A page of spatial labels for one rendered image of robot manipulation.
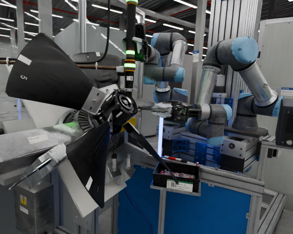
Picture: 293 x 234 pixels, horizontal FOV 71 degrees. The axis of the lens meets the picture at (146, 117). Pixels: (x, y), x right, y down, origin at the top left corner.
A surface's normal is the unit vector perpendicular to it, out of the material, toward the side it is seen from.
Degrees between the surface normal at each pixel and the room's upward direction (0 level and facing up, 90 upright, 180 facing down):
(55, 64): 78
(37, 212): 90
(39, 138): 50
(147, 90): 90
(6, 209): 90
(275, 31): 91
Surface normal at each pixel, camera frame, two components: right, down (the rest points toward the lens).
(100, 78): -0.01, -0.54
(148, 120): 0.58, 0.15
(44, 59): 0.63, -0.07
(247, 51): 0.40, 0.08
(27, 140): 0.70, -0.55
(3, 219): 0.87, 0.11
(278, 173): -0.48, 0.11
